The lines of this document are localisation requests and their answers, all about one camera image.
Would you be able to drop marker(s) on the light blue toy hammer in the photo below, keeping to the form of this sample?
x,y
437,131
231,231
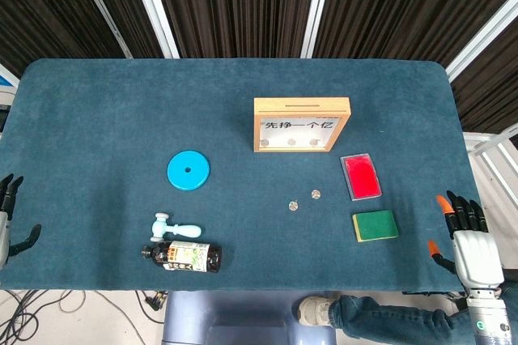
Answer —
x,y
182,230

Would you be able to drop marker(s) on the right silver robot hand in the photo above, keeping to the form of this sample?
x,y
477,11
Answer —
x,y
477,256

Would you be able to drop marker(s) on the silver coin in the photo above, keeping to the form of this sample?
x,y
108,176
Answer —
x,y
293,205
316,194

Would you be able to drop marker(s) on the green yellow sponge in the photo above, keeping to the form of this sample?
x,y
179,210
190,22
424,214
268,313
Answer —
x,y
376,224

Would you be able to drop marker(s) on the wooden coin box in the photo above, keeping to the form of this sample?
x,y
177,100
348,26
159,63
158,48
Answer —
x,y
301,105

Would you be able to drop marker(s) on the person's leg in jeans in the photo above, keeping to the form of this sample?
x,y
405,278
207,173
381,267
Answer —
x,y
384,316

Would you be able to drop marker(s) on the wide white frame post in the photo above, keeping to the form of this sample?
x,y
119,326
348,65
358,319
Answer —
x,y
154,7
316,7
483,35

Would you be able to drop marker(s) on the red stamp pad box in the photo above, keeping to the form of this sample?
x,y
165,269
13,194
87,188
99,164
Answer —
x,y
362,177

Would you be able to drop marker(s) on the teal table cloth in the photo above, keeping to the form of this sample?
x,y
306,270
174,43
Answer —
x,y
101,118

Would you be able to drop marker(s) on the blue disc with hole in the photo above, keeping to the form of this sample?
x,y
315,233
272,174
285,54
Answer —
x,y
198,171

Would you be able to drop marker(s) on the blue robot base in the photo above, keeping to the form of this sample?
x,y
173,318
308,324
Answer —
x,y
226,316

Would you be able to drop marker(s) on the black pleated curtain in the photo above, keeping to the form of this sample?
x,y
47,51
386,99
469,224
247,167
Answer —
x,y
243,5

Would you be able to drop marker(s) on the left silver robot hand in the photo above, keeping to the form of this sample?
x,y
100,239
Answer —
x,y
4,235

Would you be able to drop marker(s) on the black power plug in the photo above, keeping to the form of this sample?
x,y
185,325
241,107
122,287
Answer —
x,y
155,300

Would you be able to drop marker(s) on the white aluminium frame rack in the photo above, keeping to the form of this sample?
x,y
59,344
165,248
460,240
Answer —
x,y
491,140

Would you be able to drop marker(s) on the white blue sign board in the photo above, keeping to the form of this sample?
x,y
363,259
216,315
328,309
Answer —
x,y
6,79

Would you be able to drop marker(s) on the white sneaker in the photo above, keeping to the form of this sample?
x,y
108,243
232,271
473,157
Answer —
x,y
315,310

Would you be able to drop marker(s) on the thin white frame post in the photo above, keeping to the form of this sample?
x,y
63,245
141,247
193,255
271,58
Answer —
x,y
102,9

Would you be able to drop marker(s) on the brown tea bottle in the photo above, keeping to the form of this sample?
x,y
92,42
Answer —
x,y
186,256

